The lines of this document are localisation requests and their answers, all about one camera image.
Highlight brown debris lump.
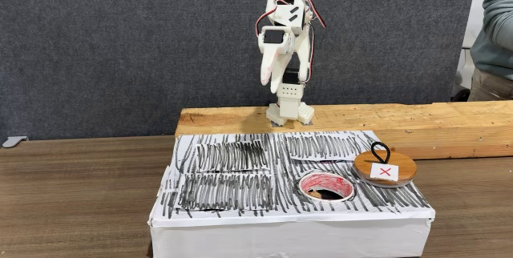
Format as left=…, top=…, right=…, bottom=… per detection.
left=307, top=188, right=334, bottom=200

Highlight scribbled paper patch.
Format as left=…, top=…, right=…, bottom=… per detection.
left=176, top=171, right=275, bottom=212
left=285, top=131, right=364, bottom=163
left=195, top=140, right=271, bottom=173

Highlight white label with red cross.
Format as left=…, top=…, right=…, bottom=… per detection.
left=369, top=162, right=401, bottom=183

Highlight grey felt partition panel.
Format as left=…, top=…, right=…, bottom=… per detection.
left=0, top=0, right=480, bottom=143

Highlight round wooden lid black loop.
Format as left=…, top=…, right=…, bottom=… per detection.
left=352, top=141, right=418, bottom=189

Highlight white box with black scribbles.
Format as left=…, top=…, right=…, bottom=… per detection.
left=147, top=129, right=437, bottom=258

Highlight light wooden beam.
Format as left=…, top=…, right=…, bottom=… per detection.
left=175, top=100, right=513, bottom=161

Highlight person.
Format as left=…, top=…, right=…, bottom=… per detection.
left=467, top=0, right=513, bottom=103

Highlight grey partition foot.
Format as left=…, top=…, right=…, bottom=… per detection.
left=2, top=135, right=30, bottom=149

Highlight red and black arm wires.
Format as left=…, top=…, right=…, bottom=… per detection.
left=255, top=0, right=327, bottom=85

